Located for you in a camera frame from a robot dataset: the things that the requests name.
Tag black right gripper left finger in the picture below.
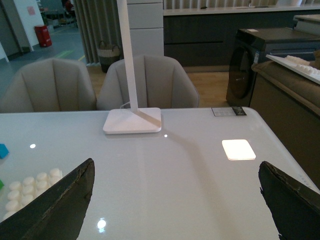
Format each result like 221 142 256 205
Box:
0 158 95 240

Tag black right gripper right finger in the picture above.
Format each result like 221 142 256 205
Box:
258 161 320 240

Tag white studded base plate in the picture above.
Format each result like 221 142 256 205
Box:
0 168 63 221

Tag blue three-stud block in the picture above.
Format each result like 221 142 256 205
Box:
0 143 9 159

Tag label sticker on table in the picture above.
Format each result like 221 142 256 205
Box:
211 106 247 117

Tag white desk lamp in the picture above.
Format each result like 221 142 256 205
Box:
103 0 162 135

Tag beige left chair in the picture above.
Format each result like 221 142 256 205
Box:
0 58 97 113

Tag beige chair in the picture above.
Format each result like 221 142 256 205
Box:
0 58 97 113
96 55 200 111

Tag white tray on sofa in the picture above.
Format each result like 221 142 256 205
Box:
266 54 320 85

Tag beige right chair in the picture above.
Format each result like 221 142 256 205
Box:
96 55 200 111

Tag black washing machine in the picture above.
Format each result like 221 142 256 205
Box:
225 27 320 108

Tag red bin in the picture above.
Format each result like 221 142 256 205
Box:
34 25 52 47

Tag dark counter with white top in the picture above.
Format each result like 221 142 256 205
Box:
163 3 320 67

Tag white drawer cabinet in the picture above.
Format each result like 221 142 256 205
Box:
127 0 164 56

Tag woven basket with handles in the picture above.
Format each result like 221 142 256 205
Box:
97 40 121 73

